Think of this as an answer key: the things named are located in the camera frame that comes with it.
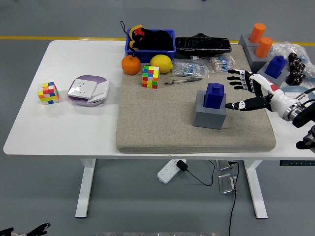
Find black cloth pouch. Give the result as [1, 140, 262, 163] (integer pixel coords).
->
[134, 29, 173, 51]

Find white table leg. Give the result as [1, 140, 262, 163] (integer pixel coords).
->
[75, 158, 96, 218]
[243, 159, 268, 219]

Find thin black adapter cable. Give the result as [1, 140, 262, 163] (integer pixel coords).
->
[186, 159, 215, 187]

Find colourful puzzle cube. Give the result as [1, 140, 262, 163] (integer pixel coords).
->
[37, 81, 60, 106]
[142, 65, 160, 89]

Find black wrapped long device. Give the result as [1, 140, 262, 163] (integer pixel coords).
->
[175, 32, 232, 59]

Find grey-brown mat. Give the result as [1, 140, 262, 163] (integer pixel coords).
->
[115, 44, 277, 155]

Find blue square seal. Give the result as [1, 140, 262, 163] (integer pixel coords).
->
[203, 83, 226, 109]
[264, 55, 288, 79]

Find table height control panel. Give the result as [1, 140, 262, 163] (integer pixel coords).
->
[280, 160, 315, 167]

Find blue plastic bin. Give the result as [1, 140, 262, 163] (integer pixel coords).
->
[125, 29, 177, 63]

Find white socket panel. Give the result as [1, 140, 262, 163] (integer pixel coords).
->
[67, 78, 98, 100]

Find yellow black red tool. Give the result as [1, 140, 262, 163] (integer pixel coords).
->
[128, 24, 146, 50]

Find long black floor cable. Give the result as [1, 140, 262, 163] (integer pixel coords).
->
[226, 161, 241, 236]

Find clear plastic bag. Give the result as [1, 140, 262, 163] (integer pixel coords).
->
[270, 41, 315, 88]

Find white switch panel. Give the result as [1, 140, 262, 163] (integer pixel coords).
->
[87, 80, 110, 103]

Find orange cylinder seal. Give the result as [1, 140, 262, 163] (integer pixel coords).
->
[254, 37, 273, 59]
[250, 23, 267, 42]

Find grey ballpoint pen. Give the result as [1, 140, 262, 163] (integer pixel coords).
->
[164, 77, 204, 86]

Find yellow lemon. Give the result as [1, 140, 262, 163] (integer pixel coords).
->
[150, 54, 173, 74]

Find orange fruit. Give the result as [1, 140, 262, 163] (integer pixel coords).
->
[121, 55, 142, 76]

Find black lanyard strap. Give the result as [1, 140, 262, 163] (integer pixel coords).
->
[120, 21, 137, 58]

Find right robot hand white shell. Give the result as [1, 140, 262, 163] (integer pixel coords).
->
[225, 69, 297, 116]

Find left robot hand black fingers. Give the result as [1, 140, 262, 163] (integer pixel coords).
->
[0, 222, 51, 236]

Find bag of tan resistors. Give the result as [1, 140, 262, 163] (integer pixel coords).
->
[208, 55, 237, 74]

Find bag of blue resistors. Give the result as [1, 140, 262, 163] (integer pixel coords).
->
[172, 59, 210, 79]

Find light blue plate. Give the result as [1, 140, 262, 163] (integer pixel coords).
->
[279, 85, 315, 99]

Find black plug adapter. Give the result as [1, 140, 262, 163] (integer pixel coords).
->
[176, 159, 189, 172]

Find clear metal floor bracket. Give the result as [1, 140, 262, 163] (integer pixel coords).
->
[216, 159, 234, 171]
[218, 173, 238, 195]

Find white power strip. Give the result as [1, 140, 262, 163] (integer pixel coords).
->
[157, 159, 184, 184]

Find purple plate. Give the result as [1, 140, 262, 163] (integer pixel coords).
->
[67, 75, 110, 108]

